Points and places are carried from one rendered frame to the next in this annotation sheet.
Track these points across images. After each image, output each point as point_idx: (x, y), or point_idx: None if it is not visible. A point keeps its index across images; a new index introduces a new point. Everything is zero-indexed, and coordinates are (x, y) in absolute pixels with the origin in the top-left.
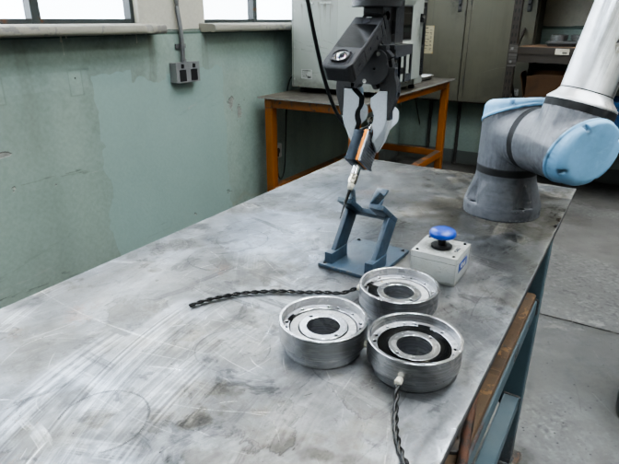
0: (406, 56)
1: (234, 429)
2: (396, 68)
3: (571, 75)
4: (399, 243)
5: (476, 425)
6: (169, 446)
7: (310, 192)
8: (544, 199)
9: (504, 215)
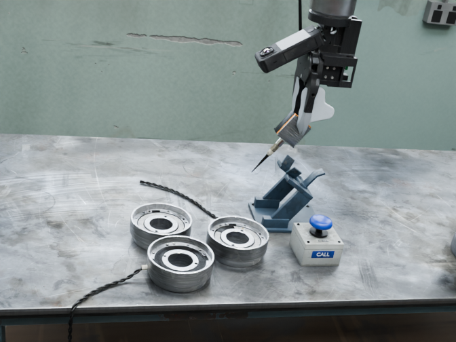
0: (344, 67)
1: (61, 237)
2: (315, 74)
3: None
4: (334, 225)
5: None
6: (32, 224)
7: (357, 162)
8: None
9: None
